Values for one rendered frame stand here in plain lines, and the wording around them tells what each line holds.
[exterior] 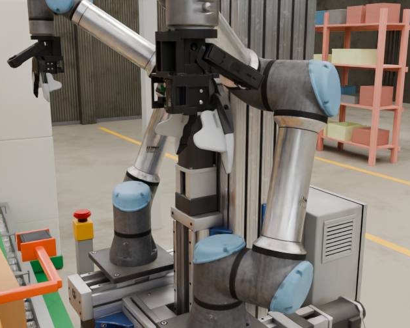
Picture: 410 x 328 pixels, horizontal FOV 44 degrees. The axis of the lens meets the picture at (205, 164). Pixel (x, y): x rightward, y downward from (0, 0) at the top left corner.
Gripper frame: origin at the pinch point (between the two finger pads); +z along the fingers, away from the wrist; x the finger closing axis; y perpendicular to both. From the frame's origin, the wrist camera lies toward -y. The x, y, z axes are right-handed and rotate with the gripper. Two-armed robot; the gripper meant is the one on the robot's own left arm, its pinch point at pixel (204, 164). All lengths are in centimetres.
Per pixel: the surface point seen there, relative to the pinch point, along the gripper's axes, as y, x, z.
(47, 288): 16, -39, 34
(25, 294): 21, -39, 34
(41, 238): 11, -62, 31
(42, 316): -2, -132, 92
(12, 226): -14, -248, 92
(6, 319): 20, -74, 58
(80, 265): -17, -123, 70
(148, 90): -149, -338, 23
